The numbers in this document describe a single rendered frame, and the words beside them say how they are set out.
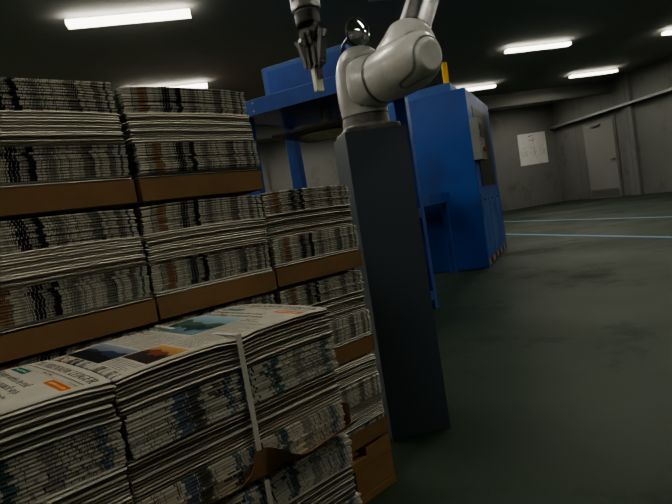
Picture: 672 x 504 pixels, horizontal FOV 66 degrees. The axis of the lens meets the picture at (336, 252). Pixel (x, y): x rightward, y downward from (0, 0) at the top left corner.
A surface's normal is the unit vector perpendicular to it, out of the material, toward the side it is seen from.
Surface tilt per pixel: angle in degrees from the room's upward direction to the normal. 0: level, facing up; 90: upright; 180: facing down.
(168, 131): 90
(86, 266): 90
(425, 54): 95
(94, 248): 90
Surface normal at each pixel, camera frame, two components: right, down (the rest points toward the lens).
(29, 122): 0.69, -0.06
